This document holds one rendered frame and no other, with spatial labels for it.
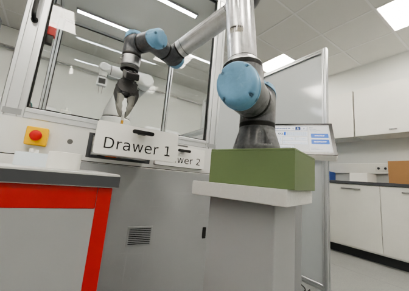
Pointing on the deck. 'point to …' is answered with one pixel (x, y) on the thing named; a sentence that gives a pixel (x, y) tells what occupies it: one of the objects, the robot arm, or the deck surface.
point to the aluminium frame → (31, 40)
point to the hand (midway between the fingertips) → (123, 113)
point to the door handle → (36, 2)
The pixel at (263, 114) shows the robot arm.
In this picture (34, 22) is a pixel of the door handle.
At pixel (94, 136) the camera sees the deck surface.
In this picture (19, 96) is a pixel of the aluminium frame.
